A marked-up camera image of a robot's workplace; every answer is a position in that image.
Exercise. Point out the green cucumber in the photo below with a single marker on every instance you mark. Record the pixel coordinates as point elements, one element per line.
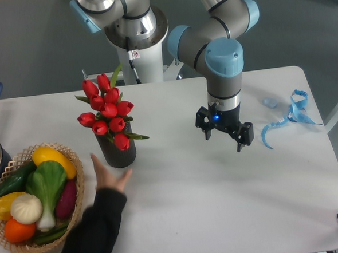
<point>16,182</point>

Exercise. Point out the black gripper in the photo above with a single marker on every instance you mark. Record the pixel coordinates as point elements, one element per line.
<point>227,121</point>

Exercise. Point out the small pale blue cap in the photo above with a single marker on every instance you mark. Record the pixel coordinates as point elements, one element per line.
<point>270,102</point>

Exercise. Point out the orange fruit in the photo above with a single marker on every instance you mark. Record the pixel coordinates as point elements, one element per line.
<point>16,232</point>

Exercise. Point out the green bok choy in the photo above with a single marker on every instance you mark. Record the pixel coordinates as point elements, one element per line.
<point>47,183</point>

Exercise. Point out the dark ribbed cylindrical vase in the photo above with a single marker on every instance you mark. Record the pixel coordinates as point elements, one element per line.
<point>118,149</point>

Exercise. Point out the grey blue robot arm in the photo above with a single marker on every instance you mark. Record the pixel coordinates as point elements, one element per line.
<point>212,50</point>

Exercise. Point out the black sleeved forearm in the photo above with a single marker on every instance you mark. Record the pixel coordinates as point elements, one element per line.
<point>99,226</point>

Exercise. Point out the red tulip bouquet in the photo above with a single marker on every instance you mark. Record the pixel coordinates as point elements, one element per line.
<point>110,118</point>

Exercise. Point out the yellow bell pepper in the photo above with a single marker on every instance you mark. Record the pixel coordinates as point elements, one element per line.
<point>5,205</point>

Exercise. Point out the person's bare hand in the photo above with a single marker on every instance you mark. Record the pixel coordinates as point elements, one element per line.
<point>106,179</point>

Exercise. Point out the dark green bean pods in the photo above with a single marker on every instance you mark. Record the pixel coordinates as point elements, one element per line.
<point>52,235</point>

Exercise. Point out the woven bamboo basket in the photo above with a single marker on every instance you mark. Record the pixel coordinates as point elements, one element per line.
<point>21,159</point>

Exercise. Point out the blue ribbon strip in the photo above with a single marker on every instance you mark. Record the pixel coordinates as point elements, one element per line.
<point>296,113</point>

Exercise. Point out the white steamed bun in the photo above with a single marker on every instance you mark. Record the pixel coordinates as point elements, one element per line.
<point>26,209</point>

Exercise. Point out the purple sweet potato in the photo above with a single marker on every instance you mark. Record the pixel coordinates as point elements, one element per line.
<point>66,203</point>

